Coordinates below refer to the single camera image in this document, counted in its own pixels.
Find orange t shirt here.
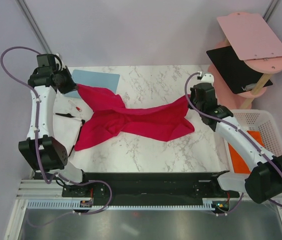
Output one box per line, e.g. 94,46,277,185
228,130,264,174

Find black board on shelf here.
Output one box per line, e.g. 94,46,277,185
206,46,263,94

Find light blue mat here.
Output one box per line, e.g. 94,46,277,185
72,69,120,93

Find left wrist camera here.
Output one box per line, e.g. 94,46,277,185
36,53,62,71

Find white plastic basket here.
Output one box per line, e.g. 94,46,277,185
222,108,282,183

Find pink tiered shelf stand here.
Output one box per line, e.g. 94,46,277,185
208,12,282,110

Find white slotted cable duct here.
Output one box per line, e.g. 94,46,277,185
26,199,216,211

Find magenta t shirt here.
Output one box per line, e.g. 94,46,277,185
74,84,195,151

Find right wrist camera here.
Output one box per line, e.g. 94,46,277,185
197,71,214,85

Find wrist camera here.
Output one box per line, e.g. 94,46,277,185
36,53,62,71
197,71,214,85

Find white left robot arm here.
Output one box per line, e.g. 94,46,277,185
18,65,91,197

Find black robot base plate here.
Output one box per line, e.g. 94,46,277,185
62,172,240,205

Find aluminium frame rails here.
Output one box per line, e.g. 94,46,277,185
16,179,62,200

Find white folded t shirt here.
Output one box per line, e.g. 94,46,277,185
30,94,93,161

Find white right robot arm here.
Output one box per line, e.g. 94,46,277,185
185,82,282,204

